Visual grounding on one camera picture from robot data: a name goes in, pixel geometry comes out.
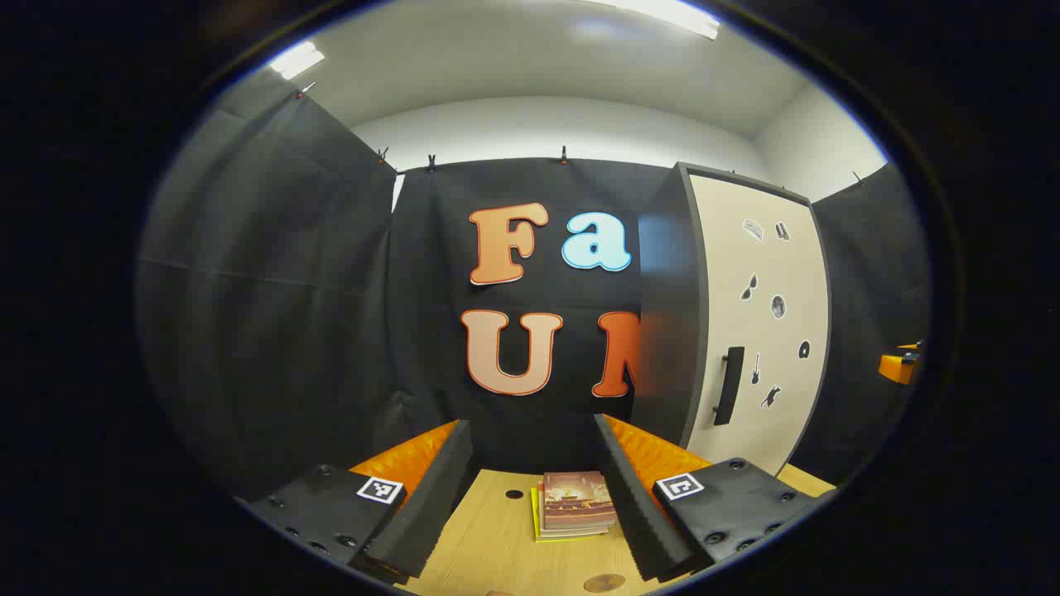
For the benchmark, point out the row of black cloth clips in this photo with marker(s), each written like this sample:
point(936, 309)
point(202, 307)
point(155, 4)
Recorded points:
point(564, 155)

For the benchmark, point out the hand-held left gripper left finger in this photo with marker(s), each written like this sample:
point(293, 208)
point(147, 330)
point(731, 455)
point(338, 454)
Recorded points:
point(431, 497)

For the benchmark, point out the white edged book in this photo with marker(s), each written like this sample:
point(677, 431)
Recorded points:
point(540, 513)

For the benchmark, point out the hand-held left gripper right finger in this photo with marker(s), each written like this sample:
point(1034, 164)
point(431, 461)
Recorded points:
point(633, 505)

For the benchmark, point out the ceiling light panel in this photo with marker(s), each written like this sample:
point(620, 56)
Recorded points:
point(296, 60)
point(671, 15)

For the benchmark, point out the black backdrop cloth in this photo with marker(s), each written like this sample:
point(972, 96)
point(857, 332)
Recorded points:
point(290, 290)

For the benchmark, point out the grey cabinet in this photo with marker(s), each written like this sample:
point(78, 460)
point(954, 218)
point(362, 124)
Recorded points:
point(671, 331)

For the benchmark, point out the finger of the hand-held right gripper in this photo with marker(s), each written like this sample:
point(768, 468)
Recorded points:
point(894, 367)

